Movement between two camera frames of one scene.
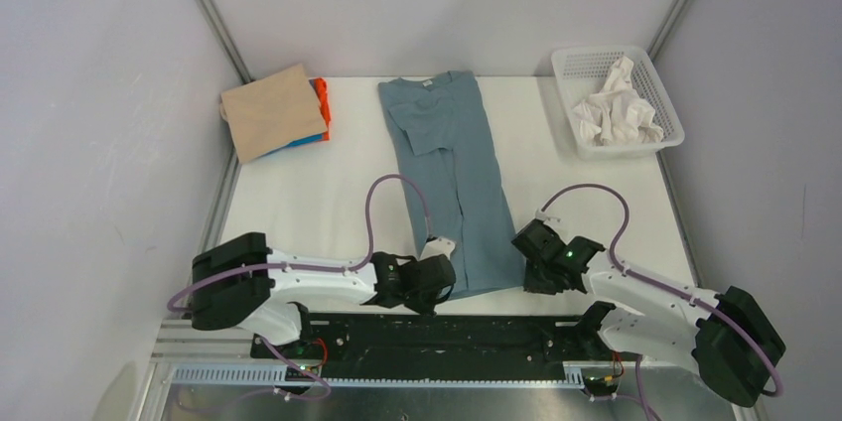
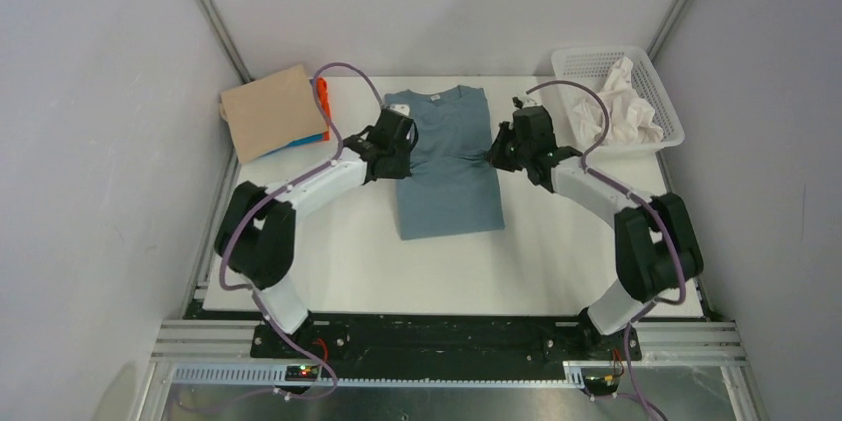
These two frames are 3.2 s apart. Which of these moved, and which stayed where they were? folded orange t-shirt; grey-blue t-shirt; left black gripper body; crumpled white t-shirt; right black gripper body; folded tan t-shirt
Moved: grey-blue t-shirt; left black gripper body; right black gripper body
Stayed: folded tan t-shirt; crumpled white t-shirt; folded orange t-shirt
